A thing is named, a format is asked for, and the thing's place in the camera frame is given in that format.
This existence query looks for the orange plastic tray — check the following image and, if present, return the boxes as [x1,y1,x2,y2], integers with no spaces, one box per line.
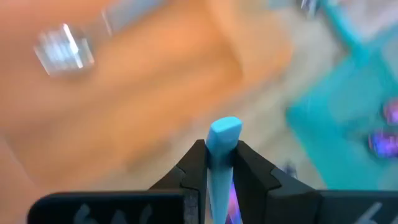
[0,0,295,194]

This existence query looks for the translucent green plastic tray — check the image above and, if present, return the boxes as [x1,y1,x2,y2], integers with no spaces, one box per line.
[284,0,398,191]

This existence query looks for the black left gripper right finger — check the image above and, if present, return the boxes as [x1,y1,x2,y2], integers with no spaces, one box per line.
[233,141,398,224]

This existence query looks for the iridescent rainbow metal spoon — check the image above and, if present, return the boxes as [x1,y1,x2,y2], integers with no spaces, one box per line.
[382,98,398,126]
[368,129,398,159]

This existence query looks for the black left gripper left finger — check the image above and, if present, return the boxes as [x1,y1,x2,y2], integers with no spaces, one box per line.
[27,139,208,224]

